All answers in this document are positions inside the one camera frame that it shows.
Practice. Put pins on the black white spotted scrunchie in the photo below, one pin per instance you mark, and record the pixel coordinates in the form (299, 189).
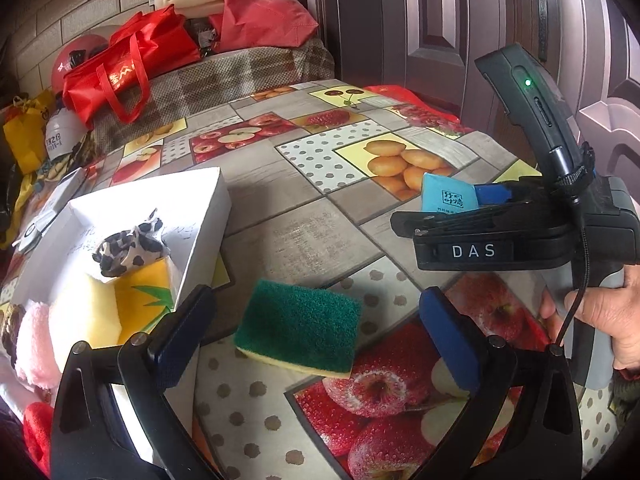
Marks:
(127, 247)

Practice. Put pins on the white round device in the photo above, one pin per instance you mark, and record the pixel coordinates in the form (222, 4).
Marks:
(32, 230)

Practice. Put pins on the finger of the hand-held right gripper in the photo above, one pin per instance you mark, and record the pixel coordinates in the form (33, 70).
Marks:
(492, 194)
(450, 222)

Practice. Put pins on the fruit print tablecloth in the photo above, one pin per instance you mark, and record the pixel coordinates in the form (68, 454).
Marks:
(300, 220)

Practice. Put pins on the yellow bag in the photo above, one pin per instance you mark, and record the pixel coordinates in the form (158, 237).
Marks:
(25, 135)

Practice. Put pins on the pink helmet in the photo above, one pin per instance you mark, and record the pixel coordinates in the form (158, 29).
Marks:
(67, 62)

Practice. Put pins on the white helmet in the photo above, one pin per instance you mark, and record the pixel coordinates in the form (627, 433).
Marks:
(62, 132)

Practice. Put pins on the yellow green packet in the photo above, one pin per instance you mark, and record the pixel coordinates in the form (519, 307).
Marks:
(147, 295)

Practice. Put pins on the plaid bench cover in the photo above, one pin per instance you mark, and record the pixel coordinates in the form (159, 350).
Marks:
(240, 80)

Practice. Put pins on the red apple plush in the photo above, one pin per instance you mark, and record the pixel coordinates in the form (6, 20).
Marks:
(37, 435)

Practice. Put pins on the green scouring sponge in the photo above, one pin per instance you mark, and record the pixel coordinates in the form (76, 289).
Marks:
(300, 325)

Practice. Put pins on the pink plush pad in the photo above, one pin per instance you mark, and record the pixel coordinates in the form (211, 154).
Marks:
(37, 345)

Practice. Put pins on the brown panelled door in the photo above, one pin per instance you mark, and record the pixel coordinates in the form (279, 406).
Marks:
(425, 20)

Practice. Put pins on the dark cloth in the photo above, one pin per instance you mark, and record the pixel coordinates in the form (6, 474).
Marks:
(202, 35)

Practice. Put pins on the brown floral scrunchie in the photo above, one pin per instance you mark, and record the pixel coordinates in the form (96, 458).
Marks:
(10, 330)

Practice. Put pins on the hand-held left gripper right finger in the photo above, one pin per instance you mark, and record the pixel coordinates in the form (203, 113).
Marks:
(450, 340)

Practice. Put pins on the blue packet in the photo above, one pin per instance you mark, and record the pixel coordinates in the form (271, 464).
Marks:
(445, 195)

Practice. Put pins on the white charger box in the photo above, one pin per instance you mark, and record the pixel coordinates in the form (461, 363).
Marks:
(62, 190)

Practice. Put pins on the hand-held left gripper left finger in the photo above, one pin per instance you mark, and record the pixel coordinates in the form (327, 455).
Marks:
(185, 330)

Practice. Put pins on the person's right hand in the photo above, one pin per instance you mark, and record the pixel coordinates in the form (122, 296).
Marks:
(620, 320)

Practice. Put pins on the red cloth bag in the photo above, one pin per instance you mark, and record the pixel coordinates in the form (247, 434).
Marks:
(260, 10)

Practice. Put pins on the pale yellow sponge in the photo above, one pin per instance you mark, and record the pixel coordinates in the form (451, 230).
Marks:
(82, 310)

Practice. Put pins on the flat red bag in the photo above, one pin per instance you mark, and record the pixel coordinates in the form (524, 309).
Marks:
(415, 110)

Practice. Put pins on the red tote bag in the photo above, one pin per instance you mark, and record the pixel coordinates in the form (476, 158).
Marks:
(130, 60)

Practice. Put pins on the white cardboard box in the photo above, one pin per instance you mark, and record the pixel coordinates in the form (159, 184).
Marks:
(200, 210)

